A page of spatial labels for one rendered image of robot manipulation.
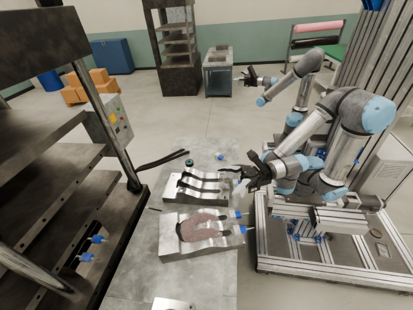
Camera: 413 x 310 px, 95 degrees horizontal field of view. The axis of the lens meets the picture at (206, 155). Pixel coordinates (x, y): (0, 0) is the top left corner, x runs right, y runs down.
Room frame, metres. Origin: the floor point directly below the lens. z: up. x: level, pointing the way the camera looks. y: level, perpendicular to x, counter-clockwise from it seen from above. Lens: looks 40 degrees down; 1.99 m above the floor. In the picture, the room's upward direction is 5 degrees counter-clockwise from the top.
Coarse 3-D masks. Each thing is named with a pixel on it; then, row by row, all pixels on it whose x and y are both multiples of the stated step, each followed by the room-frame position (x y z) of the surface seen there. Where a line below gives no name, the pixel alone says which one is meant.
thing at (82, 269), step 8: (96, 224) 0.67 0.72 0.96; (88, 232) 0.62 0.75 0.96; (96, 232) 0.64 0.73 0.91; (104, 232) 0.68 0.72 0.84; (80, 240) 0.57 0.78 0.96; (88, 240) 0.58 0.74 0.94; (80, 248) 0.52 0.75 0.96; (88, 248) 0.55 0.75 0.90; (96, 248) 0.58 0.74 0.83; (72, 256) 0.48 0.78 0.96; (80, 256) 0.50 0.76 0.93; (96, 256) 0.55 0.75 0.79; (64, 264) 0.45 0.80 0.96; (72, 264) 0.45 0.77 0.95; (80, 264) 0.47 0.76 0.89; (88, 264) 0.49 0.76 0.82; (64, 272) 0.45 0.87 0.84; (72, 272) 0.44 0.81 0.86; (80, 272) 0.44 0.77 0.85
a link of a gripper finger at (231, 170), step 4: (224, 168) 0.55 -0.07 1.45; (228, 168) 0.55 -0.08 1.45; (232, 168) 0.54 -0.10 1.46; (236, 168) 0.54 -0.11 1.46; (228, 172) 0.55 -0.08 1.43; (232, 172) 0.55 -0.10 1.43; (236, 172) 0.53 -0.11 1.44; (240, 172) 0.54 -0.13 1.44; (228, 176) 0.55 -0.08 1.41; (232, 176) 0.54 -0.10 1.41
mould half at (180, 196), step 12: (192, 168) 1.13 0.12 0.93; (168, 180) 1.08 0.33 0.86; (192, 180) 1.00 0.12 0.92; (168, 192) 0.96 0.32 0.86; (180, 192) 0.88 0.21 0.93; (192, 192) 0.89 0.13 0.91; (192, 204) 0.87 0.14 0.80; (204, 204) 0.85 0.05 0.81; (216, 204) 0.83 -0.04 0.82; (228, 204) 0.81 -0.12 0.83
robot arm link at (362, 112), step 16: (352, 96) 0.64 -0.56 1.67; (368, 96) 0.61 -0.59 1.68; (336, 112) 0.67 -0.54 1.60; (352, 112) 0.60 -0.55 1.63; (368, 112) 0.55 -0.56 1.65; (384, 112) 0.54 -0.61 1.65; (352, 128) 0.58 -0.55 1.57; (368, 128) 0.53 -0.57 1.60; (384, 128) 0.54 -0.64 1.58; (336, 144) 0.63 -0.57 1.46; (352, 144) 0.57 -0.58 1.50; (336, 160) 0.59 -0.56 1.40; (352, 160) 0.56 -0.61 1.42; (320, 176) 0.61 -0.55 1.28; (336, 176) 0.57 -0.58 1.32; (320, 192) 0.58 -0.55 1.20; (336, 192) 0.53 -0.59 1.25
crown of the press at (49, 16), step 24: (48, 0) 1.04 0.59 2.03; (0, 24) 0.76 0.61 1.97; (24, 24) 0.84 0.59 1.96; (48, 24) 0.94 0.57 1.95; (72, 24) 1.07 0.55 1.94; (0, 48) 0.72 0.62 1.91; (24, 48) 0.79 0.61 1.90; (48, 48) 0.89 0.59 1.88; (72, 48) 1.01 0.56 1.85; (0, 72) 0.67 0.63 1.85; (24, 72) 0.74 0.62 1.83
